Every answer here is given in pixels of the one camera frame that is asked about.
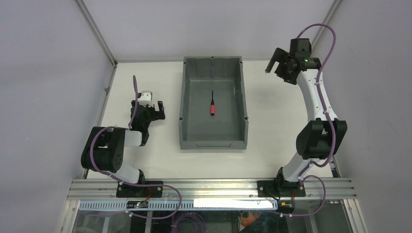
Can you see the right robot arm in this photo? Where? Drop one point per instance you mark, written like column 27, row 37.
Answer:
column 324, row 132

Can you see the orange object under table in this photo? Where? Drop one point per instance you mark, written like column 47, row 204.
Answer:
column 247, row 218

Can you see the red handled screwdriver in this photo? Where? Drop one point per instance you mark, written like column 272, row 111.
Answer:
column 212, row 104

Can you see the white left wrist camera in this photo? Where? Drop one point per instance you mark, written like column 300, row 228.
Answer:
column 146, row 98

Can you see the aluminium mounting rail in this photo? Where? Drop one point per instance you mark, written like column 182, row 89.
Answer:
column 189, row 189

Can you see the grey plastic bin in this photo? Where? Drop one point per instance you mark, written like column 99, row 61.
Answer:
column 228, row 128

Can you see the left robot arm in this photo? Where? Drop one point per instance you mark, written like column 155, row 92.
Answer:
column 104, row 148

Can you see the white slotted cable duct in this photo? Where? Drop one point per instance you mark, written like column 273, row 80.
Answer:
column 171, row 205

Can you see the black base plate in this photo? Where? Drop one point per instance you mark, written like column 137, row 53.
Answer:
column 280, row 191
column 139, row 189

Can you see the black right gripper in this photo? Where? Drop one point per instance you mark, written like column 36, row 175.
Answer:
column 280, row 62

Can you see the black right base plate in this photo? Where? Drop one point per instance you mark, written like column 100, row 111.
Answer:
column 280, row 191

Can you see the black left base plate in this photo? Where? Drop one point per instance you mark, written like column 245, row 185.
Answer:
column 139, row 189

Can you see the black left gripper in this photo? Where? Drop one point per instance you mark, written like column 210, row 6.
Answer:
column 147, row 108

